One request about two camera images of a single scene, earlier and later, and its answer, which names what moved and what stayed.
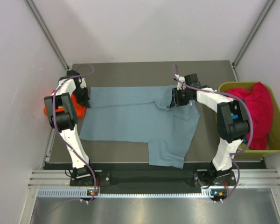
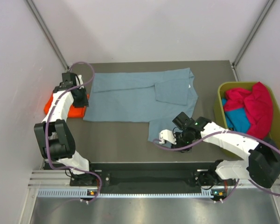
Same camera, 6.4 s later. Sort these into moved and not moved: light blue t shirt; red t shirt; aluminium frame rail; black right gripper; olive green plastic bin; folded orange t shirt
Moved: black right gripper; light blue t shirt
Not moved: red t shirt; folded orange t shirt; olive green plastic bin; aluminium frame rail
